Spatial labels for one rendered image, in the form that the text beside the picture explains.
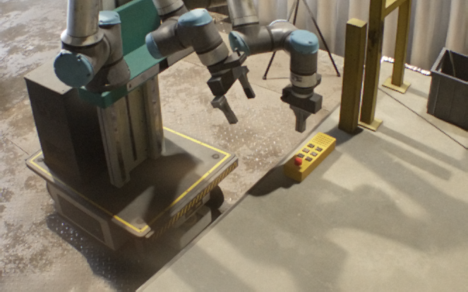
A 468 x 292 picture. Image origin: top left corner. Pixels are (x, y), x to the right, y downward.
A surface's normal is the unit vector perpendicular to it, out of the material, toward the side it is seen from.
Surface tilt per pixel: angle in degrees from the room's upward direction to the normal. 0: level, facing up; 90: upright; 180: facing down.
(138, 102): 90
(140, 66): 0
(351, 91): 90
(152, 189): 0
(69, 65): 95
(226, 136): 0
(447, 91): 90
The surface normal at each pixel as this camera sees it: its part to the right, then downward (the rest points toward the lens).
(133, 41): 0.82, 0.33
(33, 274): -0.02, -0.80
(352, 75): -0.59, 0.48
